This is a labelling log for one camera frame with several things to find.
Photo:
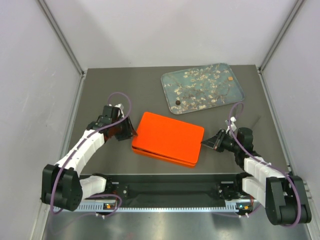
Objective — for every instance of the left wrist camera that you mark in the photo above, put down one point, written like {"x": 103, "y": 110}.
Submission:
{"x": 113, "y": 112}

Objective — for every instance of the floral blue tray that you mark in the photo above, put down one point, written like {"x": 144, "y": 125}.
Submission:
{"x": 200, "y": 88}

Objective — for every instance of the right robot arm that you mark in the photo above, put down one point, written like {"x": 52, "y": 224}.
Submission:
{"x": 282, "y": 195}

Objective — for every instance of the orange chocolate box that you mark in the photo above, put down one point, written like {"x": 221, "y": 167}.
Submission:
{"x": 163, "y": 158}

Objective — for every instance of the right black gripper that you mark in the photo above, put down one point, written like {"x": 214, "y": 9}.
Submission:
{"x": 210, "y": 142}

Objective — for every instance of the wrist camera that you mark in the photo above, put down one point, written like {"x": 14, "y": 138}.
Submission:
{"x": 113, "y": 112}
{"x": 231, "y": 126}

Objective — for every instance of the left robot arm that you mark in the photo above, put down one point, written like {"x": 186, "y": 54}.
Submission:
{"x": 62, "y": 186}

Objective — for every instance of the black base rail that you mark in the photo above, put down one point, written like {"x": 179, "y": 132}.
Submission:
{"x": 174, "y": 190}

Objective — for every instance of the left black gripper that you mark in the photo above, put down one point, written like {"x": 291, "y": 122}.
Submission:
{"x": 127, "y": 133}

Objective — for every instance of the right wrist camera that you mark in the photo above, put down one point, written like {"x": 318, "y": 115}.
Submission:
{"x": 231, "y": 126}

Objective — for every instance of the orange box lid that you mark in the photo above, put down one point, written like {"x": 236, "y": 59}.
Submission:
{"x": 169, "y": 137}

